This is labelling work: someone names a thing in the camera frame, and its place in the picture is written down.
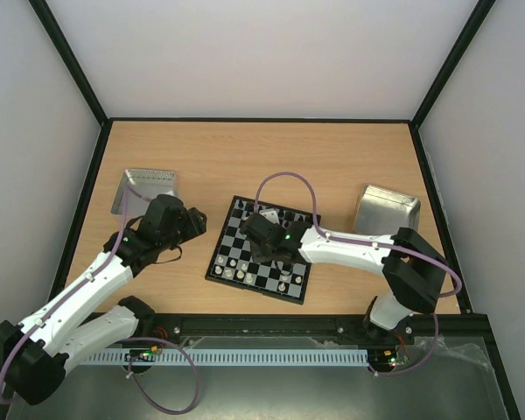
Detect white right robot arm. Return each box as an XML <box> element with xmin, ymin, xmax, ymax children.
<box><xmin>240</xmin><ymin>213</ymin><xmax>446</xmax><ymax>343</ymax></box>

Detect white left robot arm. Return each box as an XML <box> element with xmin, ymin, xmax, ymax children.
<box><xmin>0</xmin><ymin>194</ymin><xmax>207</xmax><ymax>405</ymax></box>

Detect black silver chess board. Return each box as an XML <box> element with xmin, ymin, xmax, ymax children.
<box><xmin>205</xmin><ymin>195</ymin><xmax>311</xmax><ymax>305</ymax></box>

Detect pink metal tin box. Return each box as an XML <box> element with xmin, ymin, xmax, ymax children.
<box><xmin>110</xmin><ymin>168</ymin><xmax>179</xmax><ymax>217</ymax></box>

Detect yellow metal tin box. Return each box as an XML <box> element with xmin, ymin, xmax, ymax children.
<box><xmin>353</xmin><ymin>185</ymin><xmax>421</xmax><ymax>235</ymax></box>

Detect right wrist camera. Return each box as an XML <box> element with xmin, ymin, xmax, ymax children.
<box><xmin>260</xmin><ymin>208</ymin><xmax>280</xmax><ymax>224</ymax></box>

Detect light blue cable duct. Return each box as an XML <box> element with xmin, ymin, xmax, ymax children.
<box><xmin>82</xmin><ymin>348</ymin><xmax>368</xmax><ymax>367</ymax></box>

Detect black aluminium frame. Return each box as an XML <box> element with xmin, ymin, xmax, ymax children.
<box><xmin>31</xmin><ymin>1</ymin><xmax>520</xmax><ymax>419</ymax></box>

